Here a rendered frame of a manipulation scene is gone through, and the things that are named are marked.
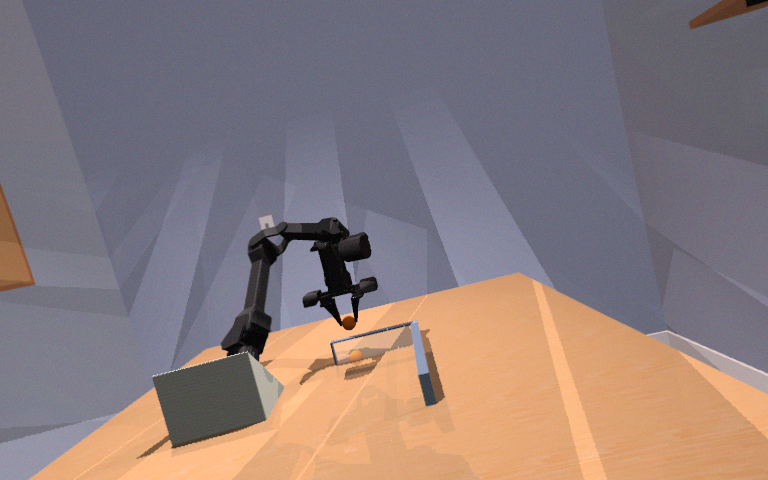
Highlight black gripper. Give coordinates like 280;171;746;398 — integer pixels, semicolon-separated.
303;262;378;326

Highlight clear l-shaped low wall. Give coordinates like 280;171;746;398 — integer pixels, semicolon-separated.
332;325;413;365

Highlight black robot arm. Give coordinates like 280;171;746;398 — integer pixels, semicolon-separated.
220;217;371;362

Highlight light blue l-shaped wall trim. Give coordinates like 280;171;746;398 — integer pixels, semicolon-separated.
330;320;436;406

